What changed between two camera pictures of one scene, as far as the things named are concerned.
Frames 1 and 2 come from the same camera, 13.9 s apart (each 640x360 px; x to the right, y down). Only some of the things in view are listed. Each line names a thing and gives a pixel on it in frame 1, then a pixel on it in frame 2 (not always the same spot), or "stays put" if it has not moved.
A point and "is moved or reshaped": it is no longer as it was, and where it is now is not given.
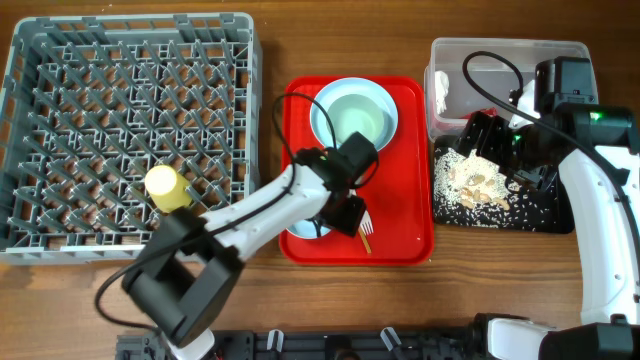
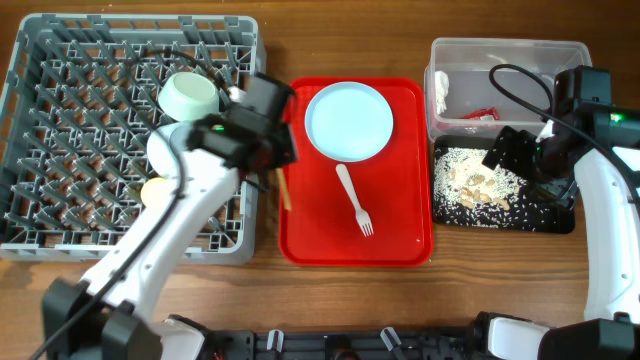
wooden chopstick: [365, 240] is moved or reshaped
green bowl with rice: [354, 105] → [186, 96]
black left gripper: [351, 218] → [285, 154]
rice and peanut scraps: [474, 192] stays put
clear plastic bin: [469, 75] stays put
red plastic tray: [398, 224] stays put
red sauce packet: [492, 111] stays put
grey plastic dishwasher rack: [90, 103] stays put
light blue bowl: [306, 229] → [161, 154]
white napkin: [442, 84] stays put
